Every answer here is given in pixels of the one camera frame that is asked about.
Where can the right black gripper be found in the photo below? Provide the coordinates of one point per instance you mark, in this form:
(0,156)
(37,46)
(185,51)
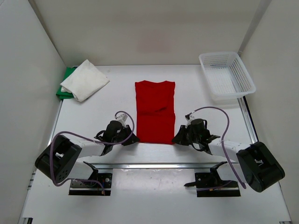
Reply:
(180,138)

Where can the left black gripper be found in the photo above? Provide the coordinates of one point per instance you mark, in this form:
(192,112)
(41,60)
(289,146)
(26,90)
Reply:
(131,139)

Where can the red cloth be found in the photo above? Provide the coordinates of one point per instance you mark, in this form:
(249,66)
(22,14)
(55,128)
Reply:
(155,111)

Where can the white t shirt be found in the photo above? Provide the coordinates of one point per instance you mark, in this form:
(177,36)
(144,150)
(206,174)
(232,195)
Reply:
(84,81)

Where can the green t shirt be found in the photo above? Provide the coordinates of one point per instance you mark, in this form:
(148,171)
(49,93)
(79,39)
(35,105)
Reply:
(65,95)

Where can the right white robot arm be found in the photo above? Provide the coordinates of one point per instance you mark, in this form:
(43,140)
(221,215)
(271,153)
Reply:
(230,169)

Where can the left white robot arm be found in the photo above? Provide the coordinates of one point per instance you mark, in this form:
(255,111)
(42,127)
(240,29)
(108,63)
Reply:
(59,161)

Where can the white plastic basket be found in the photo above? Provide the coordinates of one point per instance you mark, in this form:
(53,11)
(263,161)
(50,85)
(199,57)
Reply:
(226,76)

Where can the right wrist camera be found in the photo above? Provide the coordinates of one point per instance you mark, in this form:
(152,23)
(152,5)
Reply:
(189,117)

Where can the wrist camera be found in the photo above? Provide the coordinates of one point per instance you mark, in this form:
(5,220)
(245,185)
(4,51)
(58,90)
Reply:
(189,117)
(121,118)

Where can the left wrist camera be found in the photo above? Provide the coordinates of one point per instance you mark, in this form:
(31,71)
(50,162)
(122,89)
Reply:
(121,118)

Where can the aluminium front rail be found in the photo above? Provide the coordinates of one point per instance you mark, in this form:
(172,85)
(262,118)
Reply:
(153,165)

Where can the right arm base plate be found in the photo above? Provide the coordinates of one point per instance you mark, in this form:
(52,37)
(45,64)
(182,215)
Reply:
(209,186)

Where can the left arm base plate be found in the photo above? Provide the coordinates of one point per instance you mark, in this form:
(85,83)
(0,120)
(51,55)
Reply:
(104,176)

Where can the aluminium left rail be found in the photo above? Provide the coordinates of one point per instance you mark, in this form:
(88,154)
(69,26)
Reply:
(54,124)

